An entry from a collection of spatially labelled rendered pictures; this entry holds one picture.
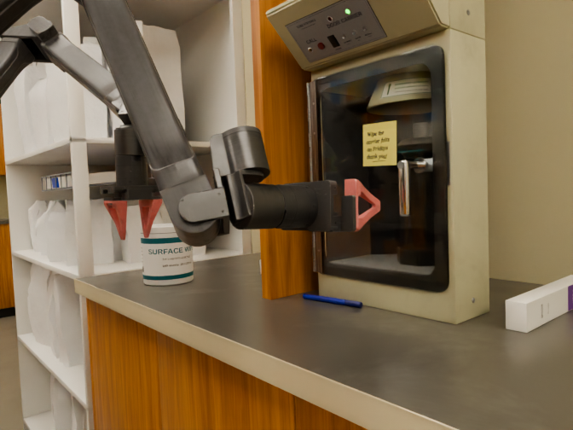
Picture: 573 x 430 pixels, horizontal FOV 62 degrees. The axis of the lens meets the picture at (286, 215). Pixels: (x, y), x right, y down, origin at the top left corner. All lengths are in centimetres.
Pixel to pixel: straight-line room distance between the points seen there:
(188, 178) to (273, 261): 47
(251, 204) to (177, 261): 69
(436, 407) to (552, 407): 11
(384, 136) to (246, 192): 37
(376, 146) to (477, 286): 30
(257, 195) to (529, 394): 37
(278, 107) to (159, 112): 44
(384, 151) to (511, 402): 47
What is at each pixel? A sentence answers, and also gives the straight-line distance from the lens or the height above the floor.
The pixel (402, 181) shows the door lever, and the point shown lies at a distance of 78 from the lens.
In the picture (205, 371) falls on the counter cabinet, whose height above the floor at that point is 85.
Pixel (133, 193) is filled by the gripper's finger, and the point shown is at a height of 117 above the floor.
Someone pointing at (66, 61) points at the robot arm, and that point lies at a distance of 117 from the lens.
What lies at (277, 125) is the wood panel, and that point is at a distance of 102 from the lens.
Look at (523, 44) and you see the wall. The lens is 126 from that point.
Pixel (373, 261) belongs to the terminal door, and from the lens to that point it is 90.
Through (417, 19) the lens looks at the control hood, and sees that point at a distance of 83.
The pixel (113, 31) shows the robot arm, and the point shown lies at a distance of 70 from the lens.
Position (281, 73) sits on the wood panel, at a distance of 105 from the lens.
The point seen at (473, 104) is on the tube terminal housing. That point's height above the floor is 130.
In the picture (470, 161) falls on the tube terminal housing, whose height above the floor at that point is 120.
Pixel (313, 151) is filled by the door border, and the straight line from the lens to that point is 99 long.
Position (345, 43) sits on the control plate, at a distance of 91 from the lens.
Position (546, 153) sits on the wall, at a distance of 121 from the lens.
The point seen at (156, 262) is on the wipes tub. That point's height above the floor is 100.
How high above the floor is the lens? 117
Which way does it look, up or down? 3 degrees down
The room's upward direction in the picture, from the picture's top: 2 degrees counter-clockwise
